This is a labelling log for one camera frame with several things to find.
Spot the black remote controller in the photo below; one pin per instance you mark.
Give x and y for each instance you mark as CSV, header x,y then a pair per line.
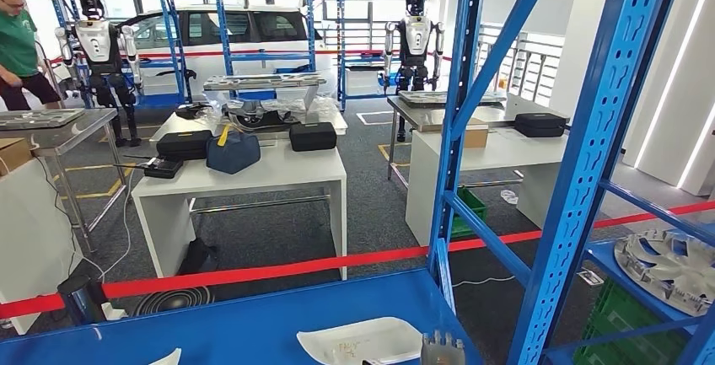
x,y
162,168

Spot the silver floor socket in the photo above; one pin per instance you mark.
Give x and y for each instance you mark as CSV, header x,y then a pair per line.
x,y
590,278

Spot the black barrier post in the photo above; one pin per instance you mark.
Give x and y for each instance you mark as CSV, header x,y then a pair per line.
x,y
81,301

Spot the round grey metal casting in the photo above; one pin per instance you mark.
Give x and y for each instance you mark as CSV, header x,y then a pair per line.
x,y
670,273

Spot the navy blue bag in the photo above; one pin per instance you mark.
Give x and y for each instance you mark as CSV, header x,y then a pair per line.
x,y
233,153

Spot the blue steel shelf rack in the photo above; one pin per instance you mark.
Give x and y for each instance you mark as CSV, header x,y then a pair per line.
x,y
251,323
339,27
603,256
274,58
162,100

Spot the white curved car part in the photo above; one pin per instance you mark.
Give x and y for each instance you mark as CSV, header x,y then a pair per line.
x,y
357,340
167,359

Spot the crumpled clear plastic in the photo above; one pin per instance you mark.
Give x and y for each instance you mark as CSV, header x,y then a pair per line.
x,y
509,197

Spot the steel table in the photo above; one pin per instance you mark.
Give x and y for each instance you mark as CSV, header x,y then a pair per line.
x,y
413,115
84,130

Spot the cardboard box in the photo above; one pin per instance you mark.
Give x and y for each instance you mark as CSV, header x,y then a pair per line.
x,y
476,136
14,156

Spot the person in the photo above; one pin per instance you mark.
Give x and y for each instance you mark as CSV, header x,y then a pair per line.
x,y
17,44

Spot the red barrier tape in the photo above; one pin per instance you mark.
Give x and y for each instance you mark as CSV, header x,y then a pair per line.
x,y
251,273

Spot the clear plastic wrap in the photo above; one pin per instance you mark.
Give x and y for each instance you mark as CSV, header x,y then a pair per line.
x,y
313,108

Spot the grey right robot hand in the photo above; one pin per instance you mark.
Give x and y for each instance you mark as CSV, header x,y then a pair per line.
x,y
442,351

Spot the green plastic crate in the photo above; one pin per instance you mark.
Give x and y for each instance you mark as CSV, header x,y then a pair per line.
x,y
469,212
620,329

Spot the silver black humanoid robot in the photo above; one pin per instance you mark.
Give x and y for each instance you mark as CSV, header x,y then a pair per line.
x,y
414,33
98,44

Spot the white railing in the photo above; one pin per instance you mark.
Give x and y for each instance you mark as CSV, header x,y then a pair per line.
x,y
525,66

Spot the black hard case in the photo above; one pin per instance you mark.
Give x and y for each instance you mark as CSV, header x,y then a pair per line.
x,y
184,144
539,125
313,137

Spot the white cabinet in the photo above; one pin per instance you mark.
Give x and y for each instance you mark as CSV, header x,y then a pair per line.
x,y
33,239

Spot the white car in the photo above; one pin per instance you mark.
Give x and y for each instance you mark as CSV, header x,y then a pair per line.
x,y
262,44

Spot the white table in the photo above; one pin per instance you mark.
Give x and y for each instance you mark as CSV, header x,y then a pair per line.
x,y
503,153
268,170
179,123

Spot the black ribbed round disc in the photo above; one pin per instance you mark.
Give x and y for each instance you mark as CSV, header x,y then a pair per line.
x,y
173,301

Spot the black soft bag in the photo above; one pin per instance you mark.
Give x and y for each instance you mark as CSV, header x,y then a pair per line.
x,y
198,256

